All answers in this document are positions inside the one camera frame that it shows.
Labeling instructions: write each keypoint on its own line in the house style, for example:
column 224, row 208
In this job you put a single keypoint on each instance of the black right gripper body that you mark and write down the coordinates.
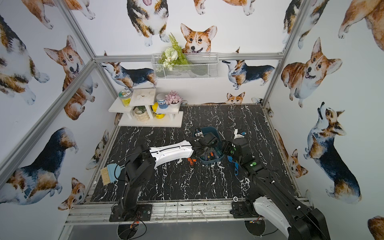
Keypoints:
column 234, row 148

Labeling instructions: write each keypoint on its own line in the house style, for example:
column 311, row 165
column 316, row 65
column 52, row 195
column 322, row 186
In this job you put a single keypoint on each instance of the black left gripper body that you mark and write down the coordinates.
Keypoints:
column 208, row 141

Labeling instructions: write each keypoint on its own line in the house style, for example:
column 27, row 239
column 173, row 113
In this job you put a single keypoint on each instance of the orange handle screwdriver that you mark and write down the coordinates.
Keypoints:
column 191, row 161

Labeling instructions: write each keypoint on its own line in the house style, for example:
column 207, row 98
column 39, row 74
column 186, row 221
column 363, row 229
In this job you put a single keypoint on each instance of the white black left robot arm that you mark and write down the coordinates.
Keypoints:
column 140, row 165

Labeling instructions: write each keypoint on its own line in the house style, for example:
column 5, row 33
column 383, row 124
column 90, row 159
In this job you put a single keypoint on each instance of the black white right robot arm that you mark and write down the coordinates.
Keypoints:
column 293, row 218

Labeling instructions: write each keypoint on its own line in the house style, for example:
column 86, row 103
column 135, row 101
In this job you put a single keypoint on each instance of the teal plastic storage box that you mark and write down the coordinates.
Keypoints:
column 216, row 154

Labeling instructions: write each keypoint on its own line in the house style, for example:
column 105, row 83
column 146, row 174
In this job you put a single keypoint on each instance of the white flower pot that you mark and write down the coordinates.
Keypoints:
column 173, row 101

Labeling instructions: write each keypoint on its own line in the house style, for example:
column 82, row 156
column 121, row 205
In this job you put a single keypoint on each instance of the yellow fertilizer bottle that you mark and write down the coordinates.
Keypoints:
column 155, row 107

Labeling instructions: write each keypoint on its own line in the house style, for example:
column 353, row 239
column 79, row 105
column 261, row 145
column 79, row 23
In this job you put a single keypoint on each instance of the blue cylindrical can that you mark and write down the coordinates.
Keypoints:
column 161, row 100

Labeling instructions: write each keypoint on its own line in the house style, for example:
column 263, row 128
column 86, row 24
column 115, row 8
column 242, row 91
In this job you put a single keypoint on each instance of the white wooden tiered shelf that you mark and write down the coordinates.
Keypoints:
column 147, row 98

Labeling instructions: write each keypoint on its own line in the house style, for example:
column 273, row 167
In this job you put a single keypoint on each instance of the cream bubble plant pot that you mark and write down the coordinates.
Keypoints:
column 141, row 113

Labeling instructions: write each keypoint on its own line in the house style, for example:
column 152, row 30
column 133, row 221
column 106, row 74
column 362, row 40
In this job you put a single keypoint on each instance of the green white artificial flowers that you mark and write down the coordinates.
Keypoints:
column 173, row 56

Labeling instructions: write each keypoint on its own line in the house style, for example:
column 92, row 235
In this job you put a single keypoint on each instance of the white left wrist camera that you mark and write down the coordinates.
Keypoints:
column 198, row 132

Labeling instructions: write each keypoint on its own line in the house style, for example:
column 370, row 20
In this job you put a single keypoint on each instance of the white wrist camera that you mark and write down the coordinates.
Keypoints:
column 239, row 134
column 198, row 132

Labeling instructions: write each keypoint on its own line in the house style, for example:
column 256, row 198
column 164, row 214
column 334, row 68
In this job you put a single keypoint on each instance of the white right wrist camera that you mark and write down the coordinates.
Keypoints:
column 239, row 134

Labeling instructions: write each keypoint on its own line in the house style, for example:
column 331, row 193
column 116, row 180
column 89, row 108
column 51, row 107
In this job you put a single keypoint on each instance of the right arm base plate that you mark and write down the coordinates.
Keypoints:
column 243, row 209

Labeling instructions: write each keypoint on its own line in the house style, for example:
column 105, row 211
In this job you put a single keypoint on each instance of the white wire wall basket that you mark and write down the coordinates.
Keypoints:
column 201, row 66

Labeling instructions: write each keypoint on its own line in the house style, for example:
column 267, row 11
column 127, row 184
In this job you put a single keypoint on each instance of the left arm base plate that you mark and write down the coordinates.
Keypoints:
column 141, row 212

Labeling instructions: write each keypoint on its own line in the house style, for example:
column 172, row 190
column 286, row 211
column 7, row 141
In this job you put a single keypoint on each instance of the blue handle bristle brush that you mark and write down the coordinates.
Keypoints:
column 110, row 174

